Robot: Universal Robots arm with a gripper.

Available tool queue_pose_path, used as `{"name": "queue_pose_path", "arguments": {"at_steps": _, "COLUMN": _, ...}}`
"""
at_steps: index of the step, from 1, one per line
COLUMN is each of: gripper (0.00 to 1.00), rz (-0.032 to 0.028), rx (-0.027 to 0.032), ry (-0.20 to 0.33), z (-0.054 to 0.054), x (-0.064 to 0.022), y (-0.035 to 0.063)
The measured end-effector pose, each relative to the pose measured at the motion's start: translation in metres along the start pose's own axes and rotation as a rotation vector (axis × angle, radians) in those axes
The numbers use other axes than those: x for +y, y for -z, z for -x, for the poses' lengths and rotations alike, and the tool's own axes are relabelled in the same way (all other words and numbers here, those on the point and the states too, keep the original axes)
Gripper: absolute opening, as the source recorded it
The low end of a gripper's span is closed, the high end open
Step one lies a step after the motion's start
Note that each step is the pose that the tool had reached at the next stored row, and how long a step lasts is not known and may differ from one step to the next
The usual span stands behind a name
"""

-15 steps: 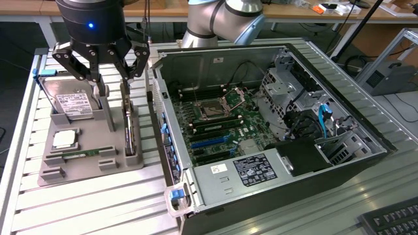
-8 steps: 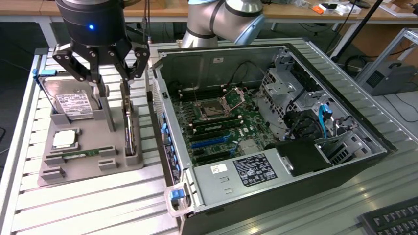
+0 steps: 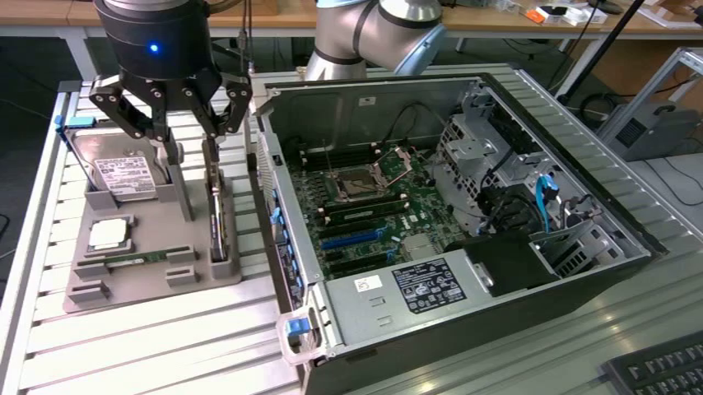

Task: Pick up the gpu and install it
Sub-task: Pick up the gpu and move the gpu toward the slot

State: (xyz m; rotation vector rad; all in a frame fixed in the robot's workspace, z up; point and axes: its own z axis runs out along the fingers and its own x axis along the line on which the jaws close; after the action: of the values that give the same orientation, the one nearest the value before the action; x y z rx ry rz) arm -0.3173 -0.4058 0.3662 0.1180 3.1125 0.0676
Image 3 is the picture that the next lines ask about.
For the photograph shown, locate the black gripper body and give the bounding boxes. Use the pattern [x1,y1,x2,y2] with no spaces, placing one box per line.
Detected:
[94,0,224,112]

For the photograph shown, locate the green graphics card black cooler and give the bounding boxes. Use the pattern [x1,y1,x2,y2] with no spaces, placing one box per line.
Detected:
[202,137,232,263]

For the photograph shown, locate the hard disk in blue caddy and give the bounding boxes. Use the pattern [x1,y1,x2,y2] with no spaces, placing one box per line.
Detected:
[54,116,171,202]

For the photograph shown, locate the black RAM slot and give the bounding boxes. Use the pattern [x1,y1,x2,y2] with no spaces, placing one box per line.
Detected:
[302,151,382,168]
[304,156,383,173]
[302,146,380,162]
[300,142,379,157]

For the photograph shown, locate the CPU socket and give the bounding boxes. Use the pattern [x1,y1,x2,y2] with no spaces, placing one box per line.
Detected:
[327,166,386,202]

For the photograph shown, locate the silver CPU chip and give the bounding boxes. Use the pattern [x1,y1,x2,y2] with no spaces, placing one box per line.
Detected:
[88,220,134,250]

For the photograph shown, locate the grey plastic parts rack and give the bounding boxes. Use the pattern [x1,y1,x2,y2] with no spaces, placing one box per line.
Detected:
[62,142,243,314]

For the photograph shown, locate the metal socket cover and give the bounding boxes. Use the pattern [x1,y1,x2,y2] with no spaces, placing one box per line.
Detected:
[371,146,426,186]

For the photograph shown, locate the black installed RAM stick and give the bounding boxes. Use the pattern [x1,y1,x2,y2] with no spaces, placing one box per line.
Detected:
[323,200,411,226]

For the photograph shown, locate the long black expansion slot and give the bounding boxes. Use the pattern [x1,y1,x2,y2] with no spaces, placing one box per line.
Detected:
[331,261,391,279]
[327,251,388,271]
[316,220,380,240]

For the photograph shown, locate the green RAM stick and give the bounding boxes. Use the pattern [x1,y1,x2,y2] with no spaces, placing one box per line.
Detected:
[76,250,170,268]

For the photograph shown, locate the green motherboard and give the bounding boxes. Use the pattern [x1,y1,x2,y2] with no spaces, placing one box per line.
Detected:
[288,142,469,281]

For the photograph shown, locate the silver metal drive cage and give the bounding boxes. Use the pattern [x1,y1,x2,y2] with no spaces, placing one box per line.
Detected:
[437,113,551,215]

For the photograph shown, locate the silver chipset heatsink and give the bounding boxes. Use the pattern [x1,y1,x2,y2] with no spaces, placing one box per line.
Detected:
[401,236,441,256]

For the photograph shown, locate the silver power supply unit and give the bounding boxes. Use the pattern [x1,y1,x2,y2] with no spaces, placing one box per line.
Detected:
[323,249,499,347]

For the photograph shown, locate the white small box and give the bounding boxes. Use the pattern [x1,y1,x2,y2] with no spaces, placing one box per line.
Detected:
[563,7,609,26]

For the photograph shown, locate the black tripod pole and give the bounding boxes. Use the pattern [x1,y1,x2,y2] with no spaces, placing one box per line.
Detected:
[554,0,647,108]

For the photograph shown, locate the silver disk bay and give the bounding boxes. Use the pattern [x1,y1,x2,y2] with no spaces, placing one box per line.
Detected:
[530,220,645,281]

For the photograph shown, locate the grey computer tower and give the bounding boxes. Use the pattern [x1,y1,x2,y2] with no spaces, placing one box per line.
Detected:
[598,102,699,164]

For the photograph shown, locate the open black PC case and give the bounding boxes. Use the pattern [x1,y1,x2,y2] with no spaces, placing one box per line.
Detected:
[244,72,669,395]

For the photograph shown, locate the black keyboard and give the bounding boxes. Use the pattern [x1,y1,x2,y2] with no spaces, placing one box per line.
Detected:
[601,331,703,395]

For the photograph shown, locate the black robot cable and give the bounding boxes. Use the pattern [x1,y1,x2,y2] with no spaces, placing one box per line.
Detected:
[235,0,258,77]

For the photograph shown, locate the wooden desk white frame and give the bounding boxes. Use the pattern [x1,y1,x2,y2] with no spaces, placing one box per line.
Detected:
[0,0,320,81]
[445,0,703,95]

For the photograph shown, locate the blue flat wire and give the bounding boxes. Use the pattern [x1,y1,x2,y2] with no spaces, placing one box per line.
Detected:
[535,174,559,236]

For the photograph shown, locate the aluminium profile frame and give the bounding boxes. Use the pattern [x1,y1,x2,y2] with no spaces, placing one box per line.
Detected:
[595,45,703,137]

